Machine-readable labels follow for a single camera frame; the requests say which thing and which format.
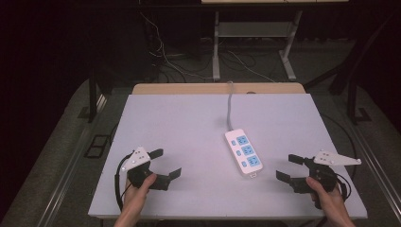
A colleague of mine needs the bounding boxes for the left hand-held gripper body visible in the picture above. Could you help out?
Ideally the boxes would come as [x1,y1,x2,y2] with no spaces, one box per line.
[121,145,155,190]

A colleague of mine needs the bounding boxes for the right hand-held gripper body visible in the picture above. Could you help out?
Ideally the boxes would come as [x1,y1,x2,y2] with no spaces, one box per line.
[303,149,363,210]

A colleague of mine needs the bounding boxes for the person's right hand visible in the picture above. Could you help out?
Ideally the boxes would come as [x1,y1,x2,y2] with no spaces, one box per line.
[305,176,348,216]

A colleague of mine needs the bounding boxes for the person's left hand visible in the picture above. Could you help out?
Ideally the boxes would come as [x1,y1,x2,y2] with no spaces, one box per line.
[123,172,158,207]

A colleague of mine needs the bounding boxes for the white power strip blue sockets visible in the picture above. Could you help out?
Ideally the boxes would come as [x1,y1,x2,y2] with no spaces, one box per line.
[224,128,264,179]

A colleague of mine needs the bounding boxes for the black metal stand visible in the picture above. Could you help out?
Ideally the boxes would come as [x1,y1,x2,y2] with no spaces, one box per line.
[78,67,110,124]
[304,12,401,126]

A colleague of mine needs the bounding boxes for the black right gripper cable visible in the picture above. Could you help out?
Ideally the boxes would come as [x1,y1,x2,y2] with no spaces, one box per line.
[333,173,352,202]

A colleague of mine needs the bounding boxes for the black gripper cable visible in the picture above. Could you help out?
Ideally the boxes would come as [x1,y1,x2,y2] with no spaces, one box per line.
[333,173,352,202]
[113,153,134,212]

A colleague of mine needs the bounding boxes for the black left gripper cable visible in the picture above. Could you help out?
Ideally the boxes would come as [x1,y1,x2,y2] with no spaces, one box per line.
[113,153,134,212]

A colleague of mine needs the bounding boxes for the grey power strip cable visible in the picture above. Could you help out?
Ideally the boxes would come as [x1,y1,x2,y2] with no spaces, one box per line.
[226,80,235,131]

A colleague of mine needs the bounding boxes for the white floor cable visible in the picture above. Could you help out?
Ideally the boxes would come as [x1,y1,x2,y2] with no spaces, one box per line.
[140,11,216,80]

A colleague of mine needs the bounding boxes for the black floor cables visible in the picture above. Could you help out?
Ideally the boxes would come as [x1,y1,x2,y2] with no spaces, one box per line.
[148,37,285,83]

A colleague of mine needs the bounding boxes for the white metal frame desk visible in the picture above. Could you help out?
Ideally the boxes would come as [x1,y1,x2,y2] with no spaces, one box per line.
[200,0,350,81]

